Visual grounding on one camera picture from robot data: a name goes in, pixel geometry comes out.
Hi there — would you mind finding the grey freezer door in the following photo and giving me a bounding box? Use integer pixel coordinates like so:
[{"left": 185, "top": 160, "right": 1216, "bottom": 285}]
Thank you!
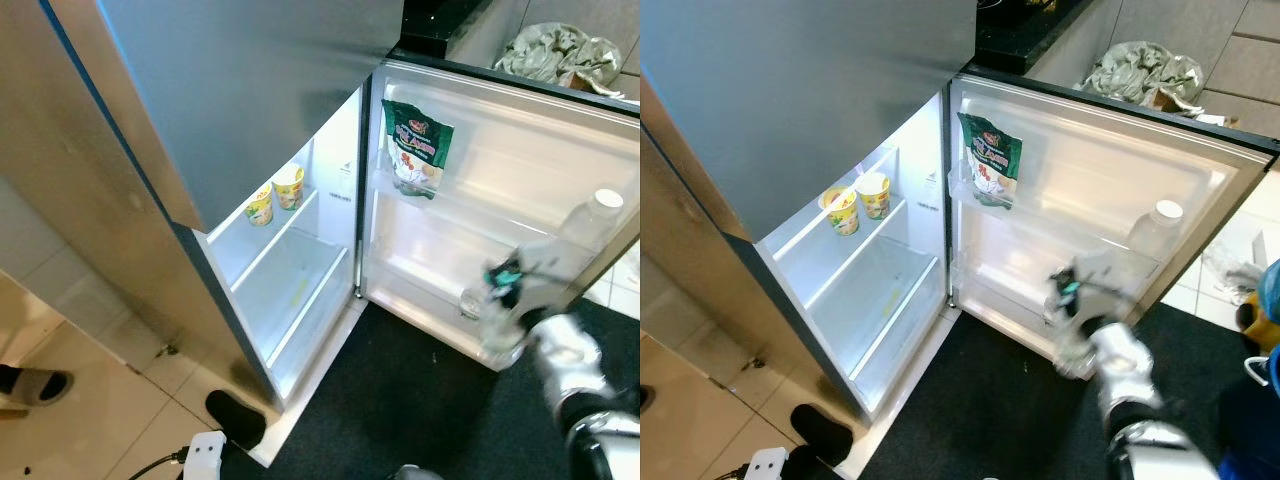
[
  {"left": 45, "top": 0, "right": 406, "bottom": 234},
  {"left": 640, "top": 0, "right": 978, "bottom": 244}
]

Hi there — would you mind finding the grey fridge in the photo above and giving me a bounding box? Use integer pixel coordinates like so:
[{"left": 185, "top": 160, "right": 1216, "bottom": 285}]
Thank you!
[
  {"left": 640, "top": 0, "right": 976, "bottom": 479},
  {"left": 0, "top": 0, "right": 406, "bottom": 466}
]

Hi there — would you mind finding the glass fridge shelf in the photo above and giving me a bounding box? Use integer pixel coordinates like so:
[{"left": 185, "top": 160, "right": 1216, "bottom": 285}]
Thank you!
[
  {"left": 805, "top": 250, "right": 941, "bottom": 381},
  {"left": 232, "top": 235, "right": 351, "bottom": 373},
  {"left": 770, "top": 195, "right": 909, "bottom": 306},
  {"left": 205, "top": 185, "right": 323, "bottom": 293}
]

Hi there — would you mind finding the yellow instant noodle cup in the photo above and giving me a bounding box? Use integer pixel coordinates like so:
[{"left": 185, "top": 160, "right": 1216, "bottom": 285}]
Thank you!
[
  {"left": 818, "top": 186, "right": 861, "bottom": 237},
  {"left": 272, "top": 163, "right": 307, "bottom": 212},
  {"left": 244, "top": 182, "right": 275, "bottom": 228},
  {"left": 853, "top": 171, "right": 892, "bottom": 221}
]

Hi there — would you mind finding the green food packet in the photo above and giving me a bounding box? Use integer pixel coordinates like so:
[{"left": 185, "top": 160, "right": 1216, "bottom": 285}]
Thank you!
[
  {"left": 381, "top": 98, "right": 456, "bottom": 200},
  {"left": 957, "top": 112, "right": 1024, "bottom": 209}
]

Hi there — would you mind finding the foot in grey slipper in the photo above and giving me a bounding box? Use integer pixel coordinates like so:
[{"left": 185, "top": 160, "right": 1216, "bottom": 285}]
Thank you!
[{"left": 0, "top": 364, "right": 75, "bottom": 409}]

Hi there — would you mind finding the clear crumpled plastic bag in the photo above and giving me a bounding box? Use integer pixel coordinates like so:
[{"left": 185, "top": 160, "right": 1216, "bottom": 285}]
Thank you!
[{"left": 1198, "top": 238, "right": 1263, "bottom": 301}]

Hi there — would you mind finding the black countertop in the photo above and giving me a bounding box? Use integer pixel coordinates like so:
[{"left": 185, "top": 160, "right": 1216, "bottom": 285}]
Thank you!
[
  {"left": 975, "top": 0, "right": 1096, "bottom": 76},
  {"left": 398, "top": 0, "right": 501, "bottom": 58}
]

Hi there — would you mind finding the large grey fridge door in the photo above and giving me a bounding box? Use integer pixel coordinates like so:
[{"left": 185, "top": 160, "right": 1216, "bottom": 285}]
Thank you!
[
  {"left": 355, "top": 50, "right": 641, "bottom": 373},
  {"left": 943, "top": 68, "right": 1280, "bottom": 371}
]

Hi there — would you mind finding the clear fridge door bin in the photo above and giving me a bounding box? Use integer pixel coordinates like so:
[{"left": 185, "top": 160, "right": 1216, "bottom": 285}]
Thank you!
[
  {"left": 945, "top": 170, "right": 1166, "bottom": 281},
  {"left": 360, "top": 255, "right": 531, "bottom": 373},
  {"left": 370, "top": 160, "right": 611, "bottom": 263},
  {"left": 948, "top": 270, "right": 1091, "bottom": 373}
]

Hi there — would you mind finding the clear bottle white cap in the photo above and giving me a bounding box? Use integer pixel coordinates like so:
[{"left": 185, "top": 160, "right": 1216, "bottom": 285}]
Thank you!
[
  {"left": 1045, "top": 198, "right": 1187, "bottom": 331},
  {"left": 460, "top": 187, "right": 627, "bottom": 323}
]

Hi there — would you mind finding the black slipper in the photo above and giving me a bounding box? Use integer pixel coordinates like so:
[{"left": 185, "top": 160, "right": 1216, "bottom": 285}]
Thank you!
[
  {"left": 790, "top": 403, "right": 856, "bottom": 468},
  {"left": 204, "top": 389, "right": 268, "bottom": 453}
]

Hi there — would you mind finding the crumpled grey plastic bag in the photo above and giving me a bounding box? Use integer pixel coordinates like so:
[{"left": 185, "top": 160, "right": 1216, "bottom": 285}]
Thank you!
[
  {"left": 1080, "top": 40, "right": 1206, "bottom": 111},
  {"left": 493, "top": 22, "right": 626, "bottom": 98}
]

